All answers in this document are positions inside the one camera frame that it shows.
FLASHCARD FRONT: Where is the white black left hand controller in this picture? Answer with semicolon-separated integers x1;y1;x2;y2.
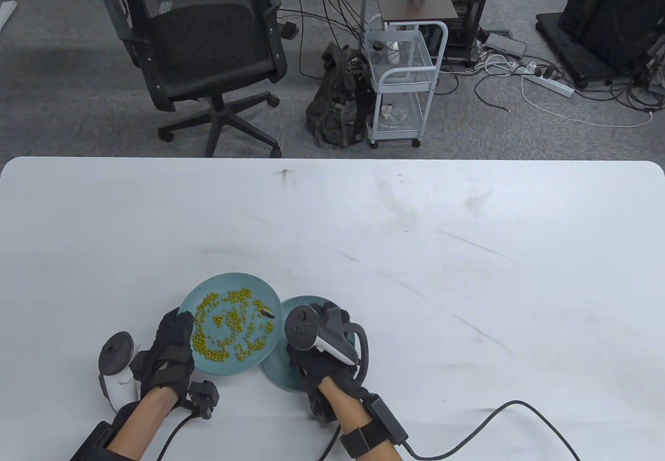
99;331;142;414

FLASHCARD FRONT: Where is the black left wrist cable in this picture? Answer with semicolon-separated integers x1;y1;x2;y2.
156;413;195;461

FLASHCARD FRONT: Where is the person's right forearm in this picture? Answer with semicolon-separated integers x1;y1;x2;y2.
317;378;405;461

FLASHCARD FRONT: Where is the pile of green mung beans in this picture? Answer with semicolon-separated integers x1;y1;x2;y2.
191;288;276;363

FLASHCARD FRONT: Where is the teal plate with green beans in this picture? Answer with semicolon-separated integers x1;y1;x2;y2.
178;273;283;376

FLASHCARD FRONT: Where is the long white floor cable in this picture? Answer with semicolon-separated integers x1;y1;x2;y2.
521;74;655;129

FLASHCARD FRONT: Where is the grey adapter box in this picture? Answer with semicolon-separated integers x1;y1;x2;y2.
484;32;528;58

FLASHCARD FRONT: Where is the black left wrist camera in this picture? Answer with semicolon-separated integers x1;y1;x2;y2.
182;381;220;420

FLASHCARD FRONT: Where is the white wire trolley cart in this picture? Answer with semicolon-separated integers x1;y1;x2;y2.
365;13;449;149

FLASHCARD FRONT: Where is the brown side table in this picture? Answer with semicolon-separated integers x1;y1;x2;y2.
363;0;460;63

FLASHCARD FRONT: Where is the white power strip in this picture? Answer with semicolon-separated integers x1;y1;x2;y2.
522;73;576;98

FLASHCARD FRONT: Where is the person's right hand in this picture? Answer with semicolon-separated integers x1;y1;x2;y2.
287;303;372;423

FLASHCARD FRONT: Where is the person's left hand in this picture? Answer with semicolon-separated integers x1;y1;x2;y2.
130;309;195;404

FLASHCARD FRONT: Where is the dark green backpack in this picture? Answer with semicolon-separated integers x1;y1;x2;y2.
305;43;376;150

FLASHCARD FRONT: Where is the person's left forearm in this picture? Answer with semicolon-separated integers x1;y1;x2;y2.
107;386;177;461

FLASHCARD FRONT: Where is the black mesh office chair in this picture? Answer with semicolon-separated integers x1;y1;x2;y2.
100;0;299;159

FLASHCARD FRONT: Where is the thin black underarm cable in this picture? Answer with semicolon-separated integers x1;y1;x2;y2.
320;426;341;461

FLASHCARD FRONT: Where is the black computer tower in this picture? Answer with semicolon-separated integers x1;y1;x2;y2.
435;0;500;63

